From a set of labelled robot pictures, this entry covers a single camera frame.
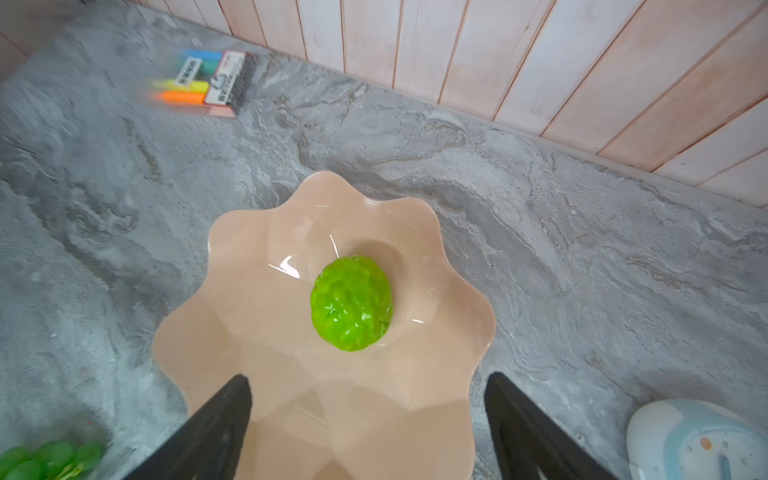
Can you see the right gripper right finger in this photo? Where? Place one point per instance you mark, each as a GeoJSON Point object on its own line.
{"type": "Point", "coordinates": [528, 444]}

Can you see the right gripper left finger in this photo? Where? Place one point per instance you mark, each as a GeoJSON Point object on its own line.
{"type": "Point", "coordinates": [209, 444]}

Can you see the green fake grape bunch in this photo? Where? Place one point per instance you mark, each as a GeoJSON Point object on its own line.
{"type": "Point", "coordinates": [56, 460]}

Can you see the green bumpy fake fruit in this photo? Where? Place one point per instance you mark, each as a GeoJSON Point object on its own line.
{"type": "Point", "coordinates": [352, 303]}

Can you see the pink scalloped fruit bowl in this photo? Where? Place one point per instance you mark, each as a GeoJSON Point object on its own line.
{"type": "Point", "coordinates": [398, 409]}

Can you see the pack of coloured highlighters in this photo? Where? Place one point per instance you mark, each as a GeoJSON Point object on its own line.
{"type": "Point", "coordinates": [213, 83]}

